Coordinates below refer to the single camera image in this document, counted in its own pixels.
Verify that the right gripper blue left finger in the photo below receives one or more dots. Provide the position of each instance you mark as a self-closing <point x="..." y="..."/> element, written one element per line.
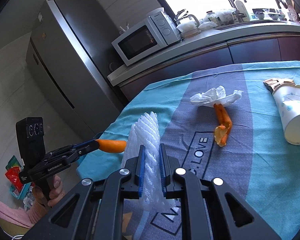
<point x="141" y="169"/>

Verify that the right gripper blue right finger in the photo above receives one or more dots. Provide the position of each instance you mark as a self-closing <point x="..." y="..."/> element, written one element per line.
<point x="163" y="173"/>

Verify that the white foam fruit net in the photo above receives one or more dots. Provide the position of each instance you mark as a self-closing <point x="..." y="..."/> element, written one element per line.
<point x="145" y="132"/>

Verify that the orange peel piece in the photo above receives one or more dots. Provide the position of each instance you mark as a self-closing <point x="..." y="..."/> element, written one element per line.
<point x="112" y="146"/>
<point x="223" y="130"/>

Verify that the brown gold wrapper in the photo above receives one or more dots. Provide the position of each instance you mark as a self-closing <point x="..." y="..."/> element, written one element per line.
<point x="274" y="83"/>

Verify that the pink sleeve left forearm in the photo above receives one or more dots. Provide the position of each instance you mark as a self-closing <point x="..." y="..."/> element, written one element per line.
<point x="38" y="210"/>

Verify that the kitchen counter with cabinets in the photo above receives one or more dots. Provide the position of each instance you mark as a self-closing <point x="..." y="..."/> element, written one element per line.
<point x="258" y="42"/>

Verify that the person left hand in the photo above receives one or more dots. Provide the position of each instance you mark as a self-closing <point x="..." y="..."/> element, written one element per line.
<point x="55" y="195"/>

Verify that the red snack bag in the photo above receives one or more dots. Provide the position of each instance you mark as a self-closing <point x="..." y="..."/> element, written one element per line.
<point x="12" y="174"/>

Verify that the teal and grey tablecloth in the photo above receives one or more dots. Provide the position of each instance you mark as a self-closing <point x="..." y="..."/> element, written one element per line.
<point x="257" y="161"/>

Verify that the crumpled white tissue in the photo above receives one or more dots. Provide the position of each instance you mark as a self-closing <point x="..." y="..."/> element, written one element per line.
<point x="216" y="96"/>

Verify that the grey refrigerator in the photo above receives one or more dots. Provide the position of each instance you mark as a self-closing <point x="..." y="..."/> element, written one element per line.
<point x="70" y="56"/>

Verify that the white microwave oven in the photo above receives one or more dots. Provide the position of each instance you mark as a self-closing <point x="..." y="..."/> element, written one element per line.
<point x="154" y="33"/>

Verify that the white dotted paper cup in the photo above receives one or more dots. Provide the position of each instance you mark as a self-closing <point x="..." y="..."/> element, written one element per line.
<point x="287" y="98"/>

